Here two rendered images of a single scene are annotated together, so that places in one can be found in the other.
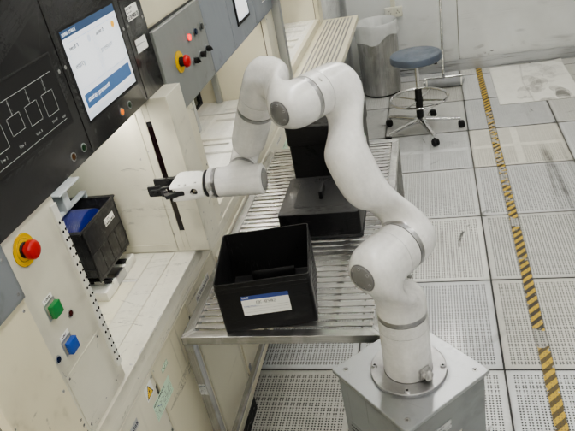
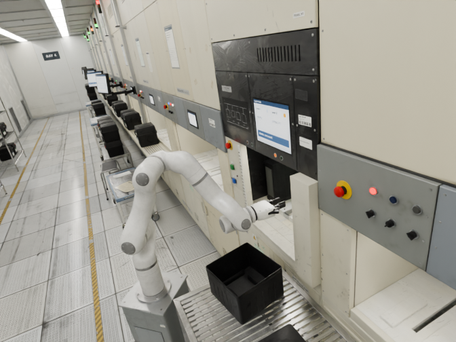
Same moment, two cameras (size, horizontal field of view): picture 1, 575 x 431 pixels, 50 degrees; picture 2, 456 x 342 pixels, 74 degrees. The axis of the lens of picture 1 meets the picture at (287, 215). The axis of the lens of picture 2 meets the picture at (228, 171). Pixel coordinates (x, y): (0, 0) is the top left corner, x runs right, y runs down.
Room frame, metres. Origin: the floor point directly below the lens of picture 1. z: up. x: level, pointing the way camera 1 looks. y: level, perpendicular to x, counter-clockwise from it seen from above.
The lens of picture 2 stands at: (2.47, -0.64, 1.96)
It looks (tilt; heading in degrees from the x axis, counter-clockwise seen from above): 23 degrees down; 141
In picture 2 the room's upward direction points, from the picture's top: 9 degrees counter-clockwise
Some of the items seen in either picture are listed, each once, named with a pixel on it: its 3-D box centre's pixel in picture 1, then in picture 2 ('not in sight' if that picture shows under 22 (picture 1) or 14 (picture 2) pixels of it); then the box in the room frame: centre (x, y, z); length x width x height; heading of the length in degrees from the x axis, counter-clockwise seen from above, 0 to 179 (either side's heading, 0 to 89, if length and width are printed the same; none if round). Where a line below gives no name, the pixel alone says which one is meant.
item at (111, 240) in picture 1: (74, 232); not in sight; (1.70, 0.65, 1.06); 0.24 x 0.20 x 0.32; 163
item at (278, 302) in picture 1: (268, 275); (244, 279); (1.56, 0.09, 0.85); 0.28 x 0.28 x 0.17; 83
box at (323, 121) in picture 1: (329, 140); not in sight; (2.39, -0.24, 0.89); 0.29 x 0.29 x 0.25; 70
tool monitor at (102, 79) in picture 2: not in sight; (115, 85); (-1.86, 1.09, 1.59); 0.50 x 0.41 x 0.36; 73
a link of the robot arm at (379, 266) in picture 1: (388, 279); (142, 240); (1.13, -0.19, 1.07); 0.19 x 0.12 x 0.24; 130
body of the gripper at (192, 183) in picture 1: (192, 184); (260, 210); (1.58, 0.24, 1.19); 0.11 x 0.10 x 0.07; 74
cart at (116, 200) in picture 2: not in sight; (132, 195); (-1.17, 0.62, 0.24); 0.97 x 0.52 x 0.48; 166
